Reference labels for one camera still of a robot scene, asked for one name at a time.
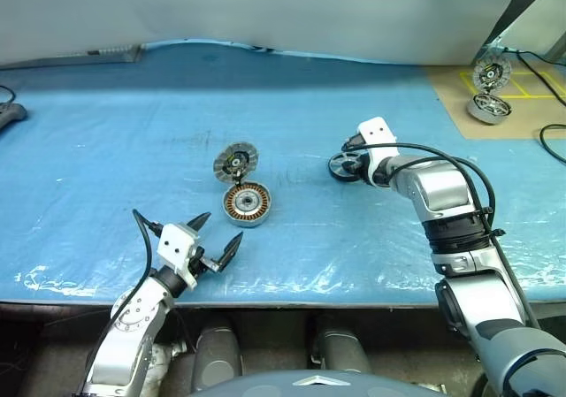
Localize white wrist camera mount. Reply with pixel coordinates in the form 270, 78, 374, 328
157, 222, 199, 290
356, 117, 399, 187

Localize grey robot torso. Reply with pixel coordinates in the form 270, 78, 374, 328
189, 368, 447, 397

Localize blue plastic-covered table mat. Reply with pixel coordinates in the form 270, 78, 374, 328
0, 37, 566, 309

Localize grey power strip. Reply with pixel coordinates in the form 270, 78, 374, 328
0, 42, 145, 71

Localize looped black cable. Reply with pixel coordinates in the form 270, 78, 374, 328
539, 124, 566, 166

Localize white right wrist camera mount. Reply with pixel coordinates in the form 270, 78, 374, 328
356, 117, 399, 187

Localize gray spoked plastic wheel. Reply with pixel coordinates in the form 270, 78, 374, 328
327, 150, 371, 182

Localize brown cardboard sheet yellow tape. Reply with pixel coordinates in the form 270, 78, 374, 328
424, 63, 566, 141

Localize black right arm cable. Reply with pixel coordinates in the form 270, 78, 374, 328
340, 141, 543, 332

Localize long black cable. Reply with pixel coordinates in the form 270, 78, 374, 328
503, 47, 566, 100

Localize dark metal frame leg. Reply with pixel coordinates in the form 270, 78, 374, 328
479, 0, 561, 51

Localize silver motor housing copper windings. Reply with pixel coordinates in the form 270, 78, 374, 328
222, 180, 272, 228

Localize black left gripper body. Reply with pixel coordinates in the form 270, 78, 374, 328
187, 246, 213, 279

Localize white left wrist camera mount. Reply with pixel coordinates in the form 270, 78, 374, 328
157, 222, 199, 290

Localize grey rounded cylinder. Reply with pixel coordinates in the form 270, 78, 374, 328
194, 317, 243, 392
311, 315, 372, 374

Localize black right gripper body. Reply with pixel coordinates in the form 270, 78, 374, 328
353, 147, 376, 182

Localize black handheld controller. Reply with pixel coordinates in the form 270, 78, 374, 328
0, 103, 28, 131

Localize silver motor housing with rotor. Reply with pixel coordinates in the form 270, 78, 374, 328
467, 91, 514, 126

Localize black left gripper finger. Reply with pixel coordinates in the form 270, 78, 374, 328
185, 211, 212, 234
207, 232, 244, 274

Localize white wrapped bundle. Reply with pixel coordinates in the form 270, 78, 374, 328
148, 341, 187, 397

